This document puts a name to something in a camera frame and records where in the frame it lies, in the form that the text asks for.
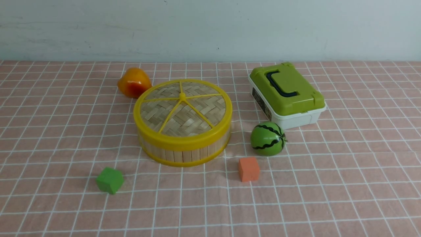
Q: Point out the orange foam cube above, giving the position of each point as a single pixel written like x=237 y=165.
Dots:
x=248 y=169

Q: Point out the bamboo steamer basket yellow rim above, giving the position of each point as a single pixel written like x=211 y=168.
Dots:
x=187 y=157

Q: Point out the green foam cube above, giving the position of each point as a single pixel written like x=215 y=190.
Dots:
x=109 y=180

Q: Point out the pink checkered tablecloth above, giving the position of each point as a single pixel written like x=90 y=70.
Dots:
x=354 y=173

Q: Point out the green toy watermelon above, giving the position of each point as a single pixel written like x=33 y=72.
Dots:
x=268 y=139

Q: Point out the green lidded white storage box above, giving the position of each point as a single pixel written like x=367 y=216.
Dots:
x=285 y=96

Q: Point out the orange yellow toy mango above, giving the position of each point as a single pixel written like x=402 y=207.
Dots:
x=134 y=83

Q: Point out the yellow woven bamboo steamer lid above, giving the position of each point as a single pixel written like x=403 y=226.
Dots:
x=184 y=114

